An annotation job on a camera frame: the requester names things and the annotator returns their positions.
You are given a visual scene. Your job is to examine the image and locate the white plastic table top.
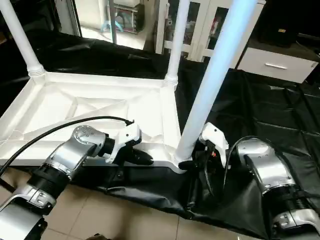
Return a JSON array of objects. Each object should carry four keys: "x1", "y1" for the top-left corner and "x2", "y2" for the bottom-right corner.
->
[{"x1": 0, "y1": 72, "x2": 194, "y2": 174}]

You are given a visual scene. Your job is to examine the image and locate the white plastic table leg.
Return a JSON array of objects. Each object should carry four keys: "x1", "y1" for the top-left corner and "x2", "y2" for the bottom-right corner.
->
[
  {"x1": 172, "y1": 0, "x2": 259, "y2": 166},
  {"x1": 0, "y1": 0, "x2": 47, "y2": 79},
  {"x1": 163, "y1": 0, "x2": 191, "y2": 87}
]

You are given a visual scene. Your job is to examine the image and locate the black work mat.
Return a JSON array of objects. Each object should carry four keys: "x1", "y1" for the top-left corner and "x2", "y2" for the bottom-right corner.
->
[{"x1": 0, "y1": 27, "x2": 320, "y2": 240}]

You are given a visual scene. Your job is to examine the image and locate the white drawer unit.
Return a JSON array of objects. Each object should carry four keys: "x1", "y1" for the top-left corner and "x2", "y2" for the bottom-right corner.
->
[{"x1": 237, "y1": 47, "x2": 319, "y2": 85}]

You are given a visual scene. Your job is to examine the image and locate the black metal bench leg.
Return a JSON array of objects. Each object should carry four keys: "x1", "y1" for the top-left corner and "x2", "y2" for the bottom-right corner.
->
[{"x1": 0, "y1": 177, "x2": 17, "y2": 194}]

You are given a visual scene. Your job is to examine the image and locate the blue grey floor appliance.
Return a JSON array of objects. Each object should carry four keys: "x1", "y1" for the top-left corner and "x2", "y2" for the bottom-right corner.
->
[{"x1": 102, "y1": 4, "x2": 146, "y2": 35}]

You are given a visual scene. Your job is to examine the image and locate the white glass-door cabinet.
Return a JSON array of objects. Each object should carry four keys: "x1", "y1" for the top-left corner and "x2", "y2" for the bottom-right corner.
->
[{"x1": 154, "y1": 0, "x2": 266, "y2": 69}]

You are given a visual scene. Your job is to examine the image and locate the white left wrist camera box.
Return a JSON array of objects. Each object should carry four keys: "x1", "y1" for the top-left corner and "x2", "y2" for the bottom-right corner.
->
[{"x1": 105, "y1": 123, "x2": 143, "y2": 165}]

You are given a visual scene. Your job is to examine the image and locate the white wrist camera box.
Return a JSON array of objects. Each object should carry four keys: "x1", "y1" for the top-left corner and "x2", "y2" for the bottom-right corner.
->
[
  {"x1": 105, "y1": 123, "x2": 143, "y2": 165},
  {"x1": 198, "y1": 122, "x2": 230, "y2": 155}
]

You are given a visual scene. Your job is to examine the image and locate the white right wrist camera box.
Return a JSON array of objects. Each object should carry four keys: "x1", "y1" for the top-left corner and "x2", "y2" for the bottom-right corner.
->
[{"x1": 198, "y1": 122, "x2": 230, "y2": 155}]

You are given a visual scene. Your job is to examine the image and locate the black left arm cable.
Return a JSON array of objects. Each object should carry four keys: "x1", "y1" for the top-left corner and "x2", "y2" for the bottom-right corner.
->
[{"x1": 0, "y1": 115, "x2": 136, "y2": 178}]

